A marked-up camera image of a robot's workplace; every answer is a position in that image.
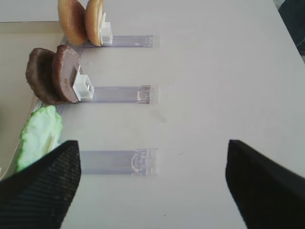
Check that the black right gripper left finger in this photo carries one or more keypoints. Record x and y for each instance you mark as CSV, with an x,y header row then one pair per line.
x,y
39,196

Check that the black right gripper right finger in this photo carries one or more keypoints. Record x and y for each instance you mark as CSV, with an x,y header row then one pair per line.
x,y
267,195

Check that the green lettuce leaf in rack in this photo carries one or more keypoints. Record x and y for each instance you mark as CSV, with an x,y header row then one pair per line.
x,y
39,136

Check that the far brown meat patty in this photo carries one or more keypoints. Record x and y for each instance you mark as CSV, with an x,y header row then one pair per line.
x,y
39,76

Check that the brown meat patty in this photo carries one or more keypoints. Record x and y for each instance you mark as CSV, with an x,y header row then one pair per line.
x,y
39,76
65,64

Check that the near brown meat patty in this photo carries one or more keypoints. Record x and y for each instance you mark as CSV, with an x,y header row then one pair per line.
x,y
65,64

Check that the far bread bun slice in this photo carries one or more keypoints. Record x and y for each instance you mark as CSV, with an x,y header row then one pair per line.
x,y
71,17

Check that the bread bun slice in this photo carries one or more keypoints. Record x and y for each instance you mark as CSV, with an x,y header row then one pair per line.
x,y
93,18
71,17

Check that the near bread bun slice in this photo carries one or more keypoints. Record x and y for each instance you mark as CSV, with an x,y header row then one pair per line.
x,y
93,18

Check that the cream plastic tray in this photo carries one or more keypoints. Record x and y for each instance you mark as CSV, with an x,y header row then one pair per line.
x,y
17,39

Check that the white patty pusher block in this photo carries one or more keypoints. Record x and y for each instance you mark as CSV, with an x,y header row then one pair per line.
x,y
83,87

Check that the white bun pusher block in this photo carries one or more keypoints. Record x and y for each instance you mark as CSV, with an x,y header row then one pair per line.
x,y
106,33

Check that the clear lettuce rack rail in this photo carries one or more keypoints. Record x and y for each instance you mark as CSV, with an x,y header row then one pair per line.
x,y
139,162

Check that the clear patty rack rail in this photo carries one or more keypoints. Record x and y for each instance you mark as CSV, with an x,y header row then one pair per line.
x,y
145,94

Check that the clear bun rack rail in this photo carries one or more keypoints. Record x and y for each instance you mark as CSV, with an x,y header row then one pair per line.
x,y
141,41

